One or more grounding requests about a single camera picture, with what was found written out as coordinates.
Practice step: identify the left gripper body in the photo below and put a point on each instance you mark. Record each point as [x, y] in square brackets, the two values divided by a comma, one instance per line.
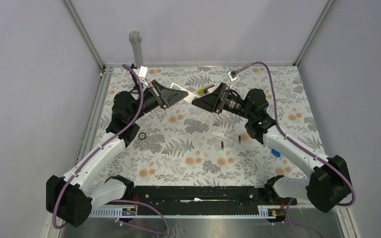
[155, 93]

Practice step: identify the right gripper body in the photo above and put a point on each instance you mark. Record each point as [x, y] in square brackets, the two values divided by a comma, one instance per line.
[221, 105]

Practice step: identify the white battery cover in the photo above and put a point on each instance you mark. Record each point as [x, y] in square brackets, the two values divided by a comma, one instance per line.
[217, 134]

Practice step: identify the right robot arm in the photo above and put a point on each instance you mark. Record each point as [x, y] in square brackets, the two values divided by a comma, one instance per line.
[327, 180]

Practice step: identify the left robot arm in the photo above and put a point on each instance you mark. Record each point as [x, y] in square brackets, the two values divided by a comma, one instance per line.
[71, 197]

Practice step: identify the floral patterned mat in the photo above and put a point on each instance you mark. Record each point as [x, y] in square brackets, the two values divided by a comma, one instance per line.
[178, 148]

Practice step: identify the grey microphone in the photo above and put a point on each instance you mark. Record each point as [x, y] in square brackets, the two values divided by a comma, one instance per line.
[135, 40]

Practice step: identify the blue plastic piece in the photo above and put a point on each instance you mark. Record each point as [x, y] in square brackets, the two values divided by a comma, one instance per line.
[276, 153]

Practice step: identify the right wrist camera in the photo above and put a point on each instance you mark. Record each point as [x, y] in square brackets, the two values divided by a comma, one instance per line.
[233, 75]

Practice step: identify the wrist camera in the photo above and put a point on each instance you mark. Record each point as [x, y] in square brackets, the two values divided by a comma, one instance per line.
[233, 75]
[142, 72]

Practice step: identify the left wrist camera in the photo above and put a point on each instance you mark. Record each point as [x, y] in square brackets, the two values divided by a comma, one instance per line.
[142, 72]

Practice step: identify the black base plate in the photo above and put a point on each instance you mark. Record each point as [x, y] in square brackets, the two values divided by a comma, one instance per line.
[171, 197]

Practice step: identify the white slotted cable duct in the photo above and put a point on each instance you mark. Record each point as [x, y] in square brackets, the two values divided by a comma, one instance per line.
[224, 212]

